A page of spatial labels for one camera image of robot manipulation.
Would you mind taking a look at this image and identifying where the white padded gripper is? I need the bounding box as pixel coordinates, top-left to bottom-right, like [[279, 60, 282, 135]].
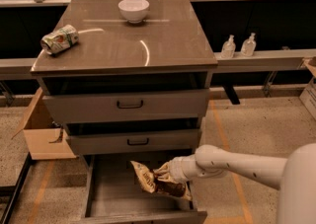
[[169, 155, 198, 184]]

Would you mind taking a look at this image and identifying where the brown and yellow chip bag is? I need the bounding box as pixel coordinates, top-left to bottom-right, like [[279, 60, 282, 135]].
[[131, 161, 193, 201]]

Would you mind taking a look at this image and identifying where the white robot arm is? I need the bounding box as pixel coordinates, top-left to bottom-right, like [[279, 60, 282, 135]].
[[170, 143, 316, 224]]

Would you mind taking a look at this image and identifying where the grey middle drawer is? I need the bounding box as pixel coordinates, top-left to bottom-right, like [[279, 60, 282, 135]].
[[67, 129, 201, 155]]

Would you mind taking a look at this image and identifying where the grey top drawer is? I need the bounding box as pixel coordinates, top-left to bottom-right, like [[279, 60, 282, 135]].
[[43, 89, 209, 123]]

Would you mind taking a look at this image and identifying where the grey open bottom drawer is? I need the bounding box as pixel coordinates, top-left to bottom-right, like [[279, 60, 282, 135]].
[[75, 150, 207, 224]]

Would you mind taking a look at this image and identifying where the grey drawer cabinet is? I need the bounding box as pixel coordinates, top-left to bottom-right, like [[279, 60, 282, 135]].
[[30, 0, 218, 224]]

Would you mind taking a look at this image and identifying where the left clear sanitizer bottle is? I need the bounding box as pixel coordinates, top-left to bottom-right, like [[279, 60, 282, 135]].
[[221, 35, 236, 58]]

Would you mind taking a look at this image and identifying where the clear sanitizer bottle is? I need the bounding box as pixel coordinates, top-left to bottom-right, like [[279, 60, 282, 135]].
[[221, 35, 236, 58], [241, 33, 256, 56]]

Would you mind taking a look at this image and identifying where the right clear sanitizer bottle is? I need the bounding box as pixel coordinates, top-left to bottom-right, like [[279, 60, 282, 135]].
[[241, 33, 256, 56]]

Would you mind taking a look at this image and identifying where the open cardboard box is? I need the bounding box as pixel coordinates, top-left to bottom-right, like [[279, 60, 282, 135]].
[[13, 88, 75, 160]]

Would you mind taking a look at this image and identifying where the white box at right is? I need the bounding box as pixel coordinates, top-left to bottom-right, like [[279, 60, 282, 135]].
[[298, 77, 316, 122]]

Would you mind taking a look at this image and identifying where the white bowl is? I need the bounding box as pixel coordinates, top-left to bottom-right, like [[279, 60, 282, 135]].
[[118, 0, 149, 23]]

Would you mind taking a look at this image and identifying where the crushed green soda can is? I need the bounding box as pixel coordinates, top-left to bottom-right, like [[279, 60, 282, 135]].
[[40, 25, 79, 54]]

